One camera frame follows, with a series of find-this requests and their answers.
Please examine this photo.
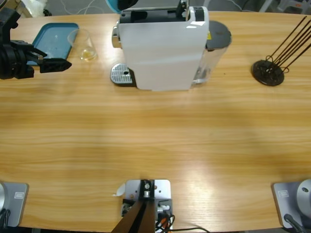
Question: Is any black wire capsule holder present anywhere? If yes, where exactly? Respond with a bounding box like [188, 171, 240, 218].
[251, 16, 311, 87]

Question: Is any white capsule coffee machine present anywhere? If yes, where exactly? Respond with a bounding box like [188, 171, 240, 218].
[111, 0, 210, 92]

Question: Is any thin black cable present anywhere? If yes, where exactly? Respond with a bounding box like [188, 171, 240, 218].
[170, 226, 211, 233]

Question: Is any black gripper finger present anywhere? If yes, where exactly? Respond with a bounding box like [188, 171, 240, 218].
[117, 0, 139, 10]

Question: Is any teal plastic tray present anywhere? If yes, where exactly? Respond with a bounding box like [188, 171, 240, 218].
[26, 22, 80, 66]

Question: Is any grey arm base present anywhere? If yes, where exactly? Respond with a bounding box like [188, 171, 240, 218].
[0, 182, 30, 228]
[271, 179, 311, 229]

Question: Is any brown cardboard box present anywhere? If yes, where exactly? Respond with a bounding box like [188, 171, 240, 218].
[0, 0, 22, 20]

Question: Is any white plastic stool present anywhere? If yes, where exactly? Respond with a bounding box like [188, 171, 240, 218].
[257, 0, 311, 13]

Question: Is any black connector box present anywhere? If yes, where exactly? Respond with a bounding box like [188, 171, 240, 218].
[156, 198, 173, 216]

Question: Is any black base cable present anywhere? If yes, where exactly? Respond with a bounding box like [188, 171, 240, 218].
[0, 208, 11, 228]
[283, 213, 306, 233]

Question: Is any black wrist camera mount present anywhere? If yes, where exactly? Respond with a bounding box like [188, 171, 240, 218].
[0, 7, 21, 46]

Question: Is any black and orange cable bundle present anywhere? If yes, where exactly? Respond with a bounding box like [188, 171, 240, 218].
[155, 213, 176, 233]

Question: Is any black post bracket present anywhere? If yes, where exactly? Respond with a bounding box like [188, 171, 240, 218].
[138, 179, 156, 201]

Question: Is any white floor cable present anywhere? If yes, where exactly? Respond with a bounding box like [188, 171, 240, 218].
[59, 0, 110, 16]

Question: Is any blue coffee capsule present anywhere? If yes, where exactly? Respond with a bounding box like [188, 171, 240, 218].
[106, 0, 122, 14]

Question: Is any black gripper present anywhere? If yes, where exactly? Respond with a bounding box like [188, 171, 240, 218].
[0, 40, 72, 80]

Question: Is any dark brown post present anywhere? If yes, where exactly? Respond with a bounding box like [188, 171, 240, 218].
[111, 200, 156, 233]

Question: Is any white tape tag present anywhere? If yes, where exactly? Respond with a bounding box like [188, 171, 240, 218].
[111, 183, 126, 197]

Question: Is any white metal mount plate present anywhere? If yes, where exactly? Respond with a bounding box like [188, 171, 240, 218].
[124, 179, 172, 231]

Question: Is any clear glass cup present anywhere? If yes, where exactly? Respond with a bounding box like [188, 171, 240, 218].
[67, 28, 98, 63]

